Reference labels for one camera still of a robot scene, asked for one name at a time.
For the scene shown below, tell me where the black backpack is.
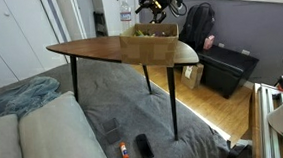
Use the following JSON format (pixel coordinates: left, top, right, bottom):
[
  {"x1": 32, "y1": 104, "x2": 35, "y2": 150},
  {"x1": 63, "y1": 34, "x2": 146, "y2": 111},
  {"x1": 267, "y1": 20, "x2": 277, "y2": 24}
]
[{"x1": 175, "y1": 2, "x2": 219, "y2": 52}]

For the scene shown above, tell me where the large light grey pillow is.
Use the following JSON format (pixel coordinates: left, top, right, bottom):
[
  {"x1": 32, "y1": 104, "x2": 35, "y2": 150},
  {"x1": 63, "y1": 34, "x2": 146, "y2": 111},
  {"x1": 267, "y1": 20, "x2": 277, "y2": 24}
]
[{"x1": 15, "y1": 87, "x2": 114, "y2": 158}]

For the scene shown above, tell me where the blue grey blanket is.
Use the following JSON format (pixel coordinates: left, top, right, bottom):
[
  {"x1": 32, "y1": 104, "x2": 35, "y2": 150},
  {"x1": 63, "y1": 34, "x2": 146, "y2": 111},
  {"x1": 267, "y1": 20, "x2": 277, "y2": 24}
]
[{"x1": 0, "y1": 75, "x2": 64, "y2": 123}]

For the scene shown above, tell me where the grey mesh pen cup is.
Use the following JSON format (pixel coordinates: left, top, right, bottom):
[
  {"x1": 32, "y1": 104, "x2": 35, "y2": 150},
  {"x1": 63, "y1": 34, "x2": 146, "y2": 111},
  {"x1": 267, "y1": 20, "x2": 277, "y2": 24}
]
[{"x1": 99, "y1": 117, "x2": 123, "y2": 146}]

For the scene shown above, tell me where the wooden table with black legs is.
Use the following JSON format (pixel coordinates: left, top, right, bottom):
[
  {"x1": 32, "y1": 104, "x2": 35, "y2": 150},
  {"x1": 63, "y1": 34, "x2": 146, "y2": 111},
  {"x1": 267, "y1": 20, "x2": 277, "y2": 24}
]
[{"x1": 45, "y1": 29, "x2": 206, "y2": 150}]

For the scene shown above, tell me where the aluminium frame stand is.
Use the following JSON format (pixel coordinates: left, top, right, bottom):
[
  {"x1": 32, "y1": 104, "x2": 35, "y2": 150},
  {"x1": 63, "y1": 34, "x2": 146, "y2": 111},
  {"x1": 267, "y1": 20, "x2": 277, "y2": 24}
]
[{"x1": 246, "y1": 80, "x2": 283, "y2": 158}]

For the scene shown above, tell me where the clear plastic water bottle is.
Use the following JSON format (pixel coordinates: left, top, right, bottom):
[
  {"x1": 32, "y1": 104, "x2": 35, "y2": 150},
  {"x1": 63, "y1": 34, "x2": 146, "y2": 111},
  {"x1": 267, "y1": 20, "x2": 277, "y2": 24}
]
[{"x1": 118, "y1": 0, "x2": 134, "y2": 33}]

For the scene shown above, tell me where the black leather ottoman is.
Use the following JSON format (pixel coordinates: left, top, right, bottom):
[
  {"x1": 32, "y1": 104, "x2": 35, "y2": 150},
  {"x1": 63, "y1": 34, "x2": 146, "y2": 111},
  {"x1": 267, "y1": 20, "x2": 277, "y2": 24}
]
[{"x1": 195, "y1": 40, "x2": 263, "y2": 102}]

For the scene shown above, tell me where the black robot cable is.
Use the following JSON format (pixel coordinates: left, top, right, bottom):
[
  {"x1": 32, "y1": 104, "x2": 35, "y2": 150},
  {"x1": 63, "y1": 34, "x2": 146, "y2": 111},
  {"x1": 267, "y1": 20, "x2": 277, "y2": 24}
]
[{"x1": 165, "y1": 0, "x2": 189, "y2": 19}]

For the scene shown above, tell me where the white room door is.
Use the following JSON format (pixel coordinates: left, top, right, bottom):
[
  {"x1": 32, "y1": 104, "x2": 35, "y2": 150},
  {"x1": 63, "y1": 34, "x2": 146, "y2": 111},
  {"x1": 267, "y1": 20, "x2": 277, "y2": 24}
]
[{"x1": 100, "y1": 0, "x2": 142, "y2": 37}]

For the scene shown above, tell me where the small cardboard package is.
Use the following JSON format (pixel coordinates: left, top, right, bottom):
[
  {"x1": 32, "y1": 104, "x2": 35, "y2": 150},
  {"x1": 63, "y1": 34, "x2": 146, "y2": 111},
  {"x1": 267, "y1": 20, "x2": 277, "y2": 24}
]
[{"x1": 179, "y1": 63, "x2": 206, "y2": 90}]

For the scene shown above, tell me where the black phone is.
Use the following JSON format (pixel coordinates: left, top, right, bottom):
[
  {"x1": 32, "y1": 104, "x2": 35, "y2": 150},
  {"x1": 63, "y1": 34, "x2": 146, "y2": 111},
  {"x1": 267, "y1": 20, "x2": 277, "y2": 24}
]
[{"x1": 134, "y1": 132, "x2": 155, "y2": 158}]

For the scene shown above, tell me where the pink pouch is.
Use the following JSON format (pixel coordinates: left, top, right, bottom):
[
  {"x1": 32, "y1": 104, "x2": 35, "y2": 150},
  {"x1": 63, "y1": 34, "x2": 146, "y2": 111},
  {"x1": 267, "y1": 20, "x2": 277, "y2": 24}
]
[{"x1": 202, "y1": 34, "x2": 217, "y2": 51}]

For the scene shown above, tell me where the cardboard box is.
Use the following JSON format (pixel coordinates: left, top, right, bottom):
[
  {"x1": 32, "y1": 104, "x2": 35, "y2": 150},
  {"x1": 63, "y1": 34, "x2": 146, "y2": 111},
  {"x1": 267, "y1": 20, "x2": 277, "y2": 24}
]
[{"x1": 118, "y1": 20, "x2": 182, "y2": 70}]

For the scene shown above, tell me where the red black clamp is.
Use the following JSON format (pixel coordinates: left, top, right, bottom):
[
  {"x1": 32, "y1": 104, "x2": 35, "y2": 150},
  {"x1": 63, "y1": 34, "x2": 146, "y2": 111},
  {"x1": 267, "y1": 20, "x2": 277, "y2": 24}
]
[{"x1": 274, "y1": 74, "x2": 283, "y2": 93}]

